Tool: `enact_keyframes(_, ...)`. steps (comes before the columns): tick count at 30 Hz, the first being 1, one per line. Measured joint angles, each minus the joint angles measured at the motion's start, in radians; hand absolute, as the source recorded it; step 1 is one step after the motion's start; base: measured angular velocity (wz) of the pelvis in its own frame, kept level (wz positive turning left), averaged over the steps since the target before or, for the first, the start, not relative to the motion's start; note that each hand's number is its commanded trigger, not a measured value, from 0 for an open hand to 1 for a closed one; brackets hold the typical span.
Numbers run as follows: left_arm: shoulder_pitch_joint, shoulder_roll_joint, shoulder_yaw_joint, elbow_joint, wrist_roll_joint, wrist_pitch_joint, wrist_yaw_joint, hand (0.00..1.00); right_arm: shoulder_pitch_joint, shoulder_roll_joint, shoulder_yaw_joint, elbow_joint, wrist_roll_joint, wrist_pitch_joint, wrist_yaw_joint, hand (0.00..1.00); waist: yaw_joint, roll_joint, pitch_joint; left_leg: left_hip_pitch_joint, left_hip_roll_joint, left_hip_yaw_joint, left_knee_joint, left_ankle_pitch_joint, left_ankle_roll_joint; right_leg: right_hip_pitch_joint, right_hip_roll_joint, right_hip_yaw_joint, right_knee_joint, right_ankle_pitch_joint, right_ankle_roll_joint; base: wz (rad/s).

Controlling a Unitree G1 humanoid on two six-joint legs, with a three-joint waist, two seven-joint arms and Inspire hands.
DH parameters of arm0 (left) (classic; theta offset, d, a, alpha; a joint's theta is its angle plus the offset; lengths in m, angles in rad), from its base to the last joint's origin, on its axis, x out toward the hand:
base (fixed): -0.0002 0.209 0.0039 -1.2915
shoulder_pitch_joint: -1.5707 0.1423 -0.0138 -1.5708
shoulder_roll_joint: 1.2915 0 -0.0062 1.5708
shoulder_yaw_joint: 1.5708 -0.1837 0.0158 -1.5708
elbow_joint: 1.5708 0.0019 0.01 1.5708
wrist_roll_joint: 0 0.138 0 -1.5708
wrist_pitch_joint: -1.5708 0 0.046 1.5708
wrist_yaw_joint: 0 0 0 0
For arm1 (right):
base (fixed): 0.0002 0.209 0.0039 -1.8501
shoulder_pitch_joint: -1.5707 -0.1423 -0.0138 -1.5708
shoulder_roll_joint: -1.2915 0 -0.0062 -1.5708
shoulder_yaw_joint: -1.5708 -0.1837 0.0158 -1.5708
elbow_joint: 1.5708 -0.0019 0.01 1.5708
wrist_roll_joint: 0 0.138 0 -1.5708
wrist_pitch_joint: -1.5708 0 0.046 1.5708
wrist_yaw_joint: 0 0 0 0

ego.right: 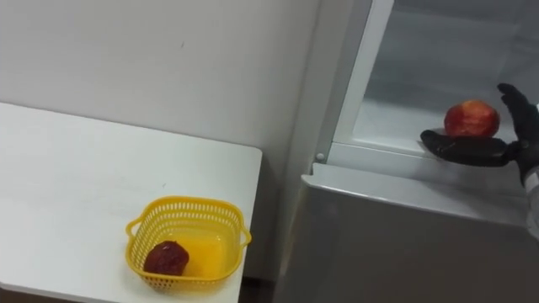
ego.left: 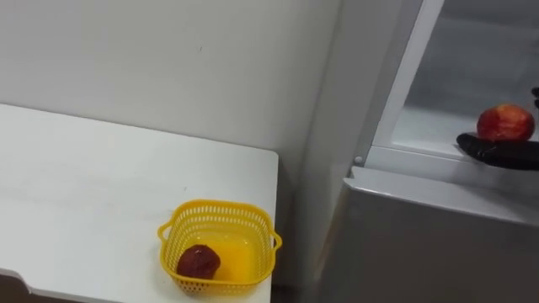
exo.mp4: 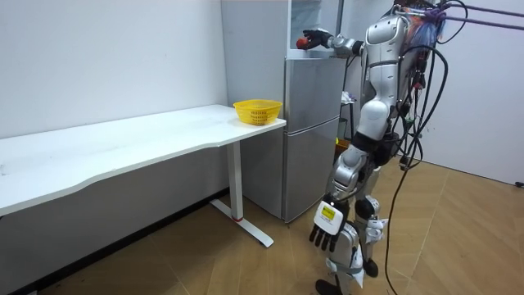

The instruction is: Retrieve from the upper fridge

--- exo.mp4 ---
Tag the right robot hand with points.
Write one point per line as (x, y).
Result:
(318, 38)

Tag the small black stand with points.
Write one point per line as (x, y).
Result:
(351, 119)

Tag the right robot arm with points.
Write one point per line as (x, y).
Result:
(346, 45)

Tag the orange box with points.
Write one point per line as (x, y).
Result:
(341, 148)

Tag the robot legs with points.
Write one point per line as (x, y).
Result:
(353, 250)

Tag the white desk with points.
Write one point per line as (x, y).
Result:
(123, 143)

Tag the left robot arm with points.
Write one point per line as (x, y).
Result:
(378, 61)

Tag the robot body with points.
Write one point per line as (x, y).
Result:
(406, 61)

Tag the white crumpled cloth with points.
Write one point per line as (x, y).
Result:
(347, 97)

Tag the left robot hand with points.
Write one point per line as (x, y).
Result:
(327, 217)

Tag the black floor plug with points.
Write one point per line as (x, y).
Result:
(520, 184)

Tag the yellow plastic basket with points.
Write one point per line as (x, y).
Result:
(258, 111)

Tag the red soft toy fruit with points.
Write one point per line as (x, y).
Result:
(301, 43)

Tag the grey fridge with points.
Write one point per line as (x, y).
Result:
(311, 123)

